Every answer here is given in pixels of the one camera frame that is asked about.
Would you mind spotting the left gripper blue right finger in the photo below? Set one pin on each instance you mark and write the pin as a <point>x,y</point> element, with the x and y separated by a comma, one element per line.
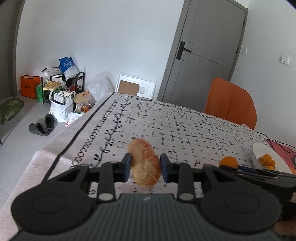
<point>180,173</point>

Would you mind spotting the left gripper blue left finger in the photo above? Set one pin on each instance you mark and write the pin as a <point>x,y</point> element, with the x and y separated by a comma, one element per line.
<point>111,173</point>

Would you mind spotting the large orange front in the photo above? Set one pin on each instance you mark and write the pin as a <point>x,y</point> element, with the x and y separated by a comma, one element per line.
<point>267,159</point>

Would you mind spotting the large orange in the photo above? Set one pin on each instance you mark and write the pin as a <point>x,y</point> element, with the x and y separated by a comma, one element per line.
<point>267,159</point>
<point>229,162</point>

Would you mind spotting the peeled pomelo segment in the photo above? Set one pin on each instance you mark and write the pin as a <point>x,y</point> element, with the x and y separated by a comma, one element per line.
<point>145,164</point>

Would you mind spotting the large orange back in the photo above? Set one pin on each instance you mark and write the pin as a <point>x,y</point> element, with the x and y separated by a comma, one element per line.
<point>229,162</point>

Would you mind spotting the person's right hand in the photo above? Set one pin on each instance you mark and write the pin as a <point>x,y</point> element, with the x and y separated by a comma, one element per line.
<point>286,229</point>

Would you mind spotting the red orange table mat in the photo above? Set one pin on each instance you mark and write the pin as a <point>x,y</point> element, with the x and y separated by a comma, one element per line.
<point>285,152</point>

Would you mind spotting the patterned white tablecloth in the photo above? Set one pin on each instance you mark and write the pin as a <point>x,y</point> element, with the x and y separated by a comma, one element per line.
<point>103,135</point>

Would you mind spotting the white ceramic plate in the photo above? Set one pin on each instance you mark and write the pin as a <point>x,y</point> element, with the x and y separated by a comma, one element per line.
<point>259,149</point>

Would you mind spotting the white shopping bag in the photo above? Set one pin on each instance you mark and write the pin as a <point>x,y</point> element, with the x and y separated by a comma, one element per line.
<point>60,111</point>

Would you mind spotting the black slipper back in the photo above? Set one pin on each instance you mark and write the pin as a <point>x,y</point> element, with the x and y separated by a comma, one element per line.
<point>49,122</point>

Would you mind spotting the black slipper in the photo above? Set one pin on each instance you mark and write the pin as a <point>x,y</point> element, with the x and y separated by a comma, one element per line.
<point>49,122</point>
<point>38,129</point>

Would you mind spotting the clear plastic bag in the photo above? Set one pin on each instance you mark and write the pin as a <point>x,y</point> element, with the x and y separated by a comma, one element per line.
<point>100,87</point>

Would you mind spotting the orange chair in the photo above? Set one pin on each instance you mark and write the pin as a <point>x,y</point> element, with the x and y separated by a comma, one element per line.
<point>231,102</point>

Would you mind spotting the white framed board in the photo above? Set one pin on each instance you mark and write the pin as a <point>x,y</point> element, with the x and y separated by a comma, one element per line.
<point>135,86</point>

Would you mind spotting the black slipper front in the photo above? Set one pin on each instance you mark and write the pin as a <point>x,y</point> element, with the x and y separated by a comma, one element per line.
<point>38,129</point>

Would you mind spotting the black metal rack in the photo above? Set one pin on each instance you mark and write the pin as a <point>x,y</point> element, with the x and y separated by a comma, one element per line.
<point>54,79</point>

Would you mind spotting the green box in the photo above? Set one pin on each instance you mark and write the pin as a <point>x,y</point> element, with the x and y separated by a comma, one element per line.
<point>40,97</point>

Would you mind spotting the blue white plastic bag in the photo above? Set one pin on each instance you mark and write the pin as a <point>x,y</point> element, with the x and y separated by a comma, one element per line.
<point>68,67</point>

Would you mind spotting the green floor mat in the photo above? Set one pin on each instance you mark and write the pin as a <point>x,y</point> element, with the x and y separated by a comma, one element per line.
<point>11,108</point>

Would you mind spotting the orange paper bag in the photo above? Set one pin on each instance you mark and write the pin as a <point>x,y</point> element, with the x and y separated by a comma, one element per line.
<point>28,85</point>

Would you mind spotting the grey door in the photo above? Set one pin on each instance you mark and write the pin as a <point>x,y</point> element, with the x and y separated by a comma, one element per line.
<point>213,31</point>

